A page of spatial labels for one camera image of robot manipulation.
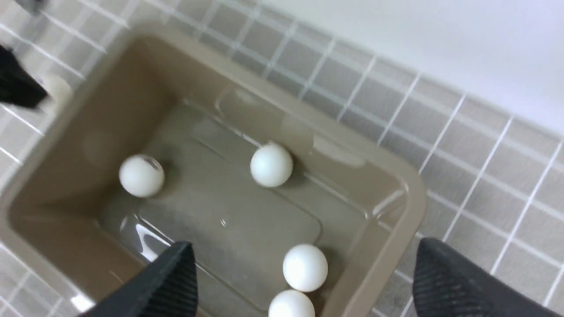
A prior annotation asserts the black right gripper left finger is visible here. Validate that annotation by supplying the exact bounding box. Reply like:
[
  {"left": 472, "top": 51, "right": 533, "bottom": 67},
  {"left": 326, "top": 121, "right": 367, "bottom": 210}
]
[{"left": 82, "top": 241, "right": 199, "bottom": 317}]

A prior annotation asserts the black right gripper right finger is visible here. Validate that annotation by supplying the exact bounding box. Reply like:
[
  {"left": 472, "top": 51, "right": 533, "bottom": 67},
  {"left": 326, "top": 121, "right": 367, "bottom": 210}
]
[{"left": 412, "top": 237, "right": 557, "bottom": 317}]

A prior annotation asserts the olive green plastic bin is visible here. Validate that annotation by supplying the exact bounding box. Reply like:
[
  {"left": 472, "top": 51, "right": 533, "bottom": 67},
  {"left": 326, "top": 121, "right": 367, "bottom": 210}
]
[{"left": 1, "top": 23, "right": 427, "bottom": 317}]

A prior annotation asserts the white ping-pong ball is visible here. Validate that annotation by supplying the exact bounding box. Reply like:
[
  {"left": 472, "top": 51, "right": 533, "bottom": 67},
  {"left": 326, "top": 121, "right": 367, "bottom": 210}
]
[
  {"left": 250, "top": 142, "right": 293, "bottom": 188},
  {"left": 119, "top": 154, "right": 165, "bottom": 197},
  {"left": 282, "top": 243, "right": 328, "bottom": 293},
  {"left": 39, "top": 74, "right": 73, "bottom": 116}
]

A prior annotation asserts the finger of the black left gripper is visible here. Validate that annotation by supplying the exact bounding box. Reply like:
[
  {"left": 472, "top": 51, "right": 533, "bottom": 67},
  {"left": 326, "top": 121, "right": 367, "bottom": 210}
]
[{"left": 0, "top": 46, "right": 48, "bottom": 110}]

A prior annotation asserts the grey checkered table cloth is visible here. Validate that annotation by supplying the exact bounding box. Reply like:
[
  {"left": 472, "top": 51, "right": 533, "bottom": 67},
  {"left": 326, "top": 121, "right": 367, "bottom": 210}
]
[{"left": 1, "top": 0, "right": 564, "bottom": 317}]

